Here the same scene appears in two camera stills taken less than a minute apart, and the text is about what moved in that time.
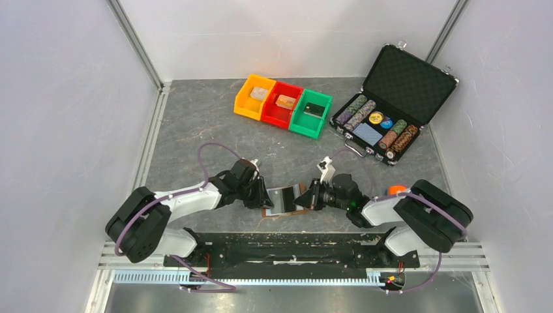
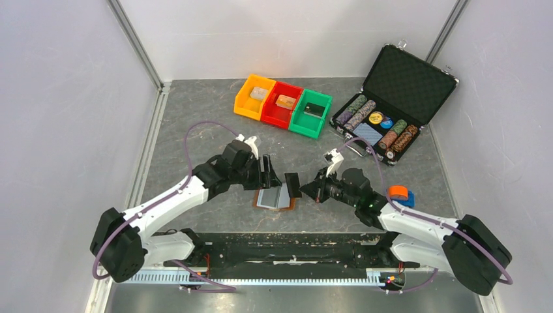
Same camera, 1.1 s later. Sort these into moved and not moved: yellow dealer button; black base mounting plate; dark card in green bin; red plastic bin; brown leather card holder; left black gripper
Moved: brown leather card holder; left black gripper
Not moved: dark card in green bin; red plastic bin; yellow dealer button; black base mounting plate
